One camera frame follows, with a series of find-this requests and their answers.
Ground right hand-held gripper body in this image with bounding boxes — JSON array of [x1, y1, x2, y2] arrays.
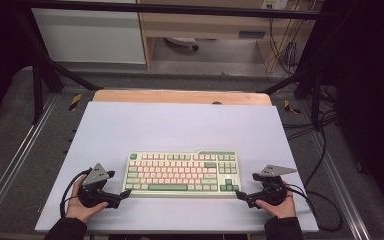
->
[[252, 164, 298, 208]]

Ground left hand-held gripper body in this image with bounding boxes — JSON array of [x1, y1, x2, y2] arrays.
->
[[77, 163, 123, 210]]

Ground green and cream keyboard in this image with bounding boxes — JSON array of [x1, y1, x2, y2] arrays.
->
[[122, 150, 242, 198]]

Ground person's left hand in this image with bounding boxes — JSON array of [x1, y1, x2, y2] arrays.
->
[[64, 175, 110, 224]]

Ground person's right hand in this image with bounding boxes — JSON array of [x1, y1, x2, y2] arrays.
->
[[255, 181, 297, 220]]

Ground yellow and black tape strip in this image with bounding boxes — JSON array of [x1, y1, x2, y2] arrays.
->
[[283, 99, 302, 116], [68, 93, 83, 112]]

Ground light wooden table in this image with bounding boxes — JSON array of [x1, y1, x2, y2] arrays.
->
[[92, 89, 274, 107]]

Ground black metal stand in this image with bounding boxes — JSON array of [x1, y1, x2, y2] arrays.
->
[[13, 8, 105, 125], [261, 63, 326, 132]]

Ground white cabinet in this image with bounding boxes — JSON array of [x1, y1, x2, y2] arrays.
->
[[29, 6, 147, 65]]

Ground office chair base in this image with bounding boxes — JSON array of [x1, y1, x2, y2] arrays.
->
[[164, 36, 200, 52]]

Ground wooden desk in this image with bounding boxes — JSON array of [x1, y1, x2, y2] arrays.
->
[[136, 0, 318, 73]]

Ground white power socket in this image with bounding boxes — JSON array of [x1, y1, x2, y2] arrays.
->
[[261, 0, 290, 11]]

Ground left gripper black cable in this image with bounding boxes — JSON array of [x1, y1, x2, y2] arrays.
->
[[58, 168, 93, 219]]

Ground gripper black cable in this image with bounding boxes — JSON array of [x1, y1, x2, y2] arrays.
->
[[284, 183, 344, 233], [58, 168, 93, 219]]

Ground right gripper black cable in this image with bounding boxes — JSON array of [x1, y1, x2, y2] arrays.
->
[[284, 183, 344, 233]]

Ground aluminium rail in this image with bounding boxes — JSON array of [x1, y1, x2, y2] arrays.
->
[[0, 94, 60, 228], [300, 99, 372, 240]]

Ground black floor cables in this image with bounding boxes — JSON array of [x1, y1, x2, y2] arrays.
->
[[281, 85, 340, 188]]

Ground hanging desk cables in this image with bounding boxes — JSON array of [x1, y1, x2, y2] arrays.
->
[[267, 16, 302, 76]]

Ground black metal frame bar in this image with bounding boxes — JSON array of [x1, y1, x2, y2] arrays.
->
[[13, 0, 325, 20]]

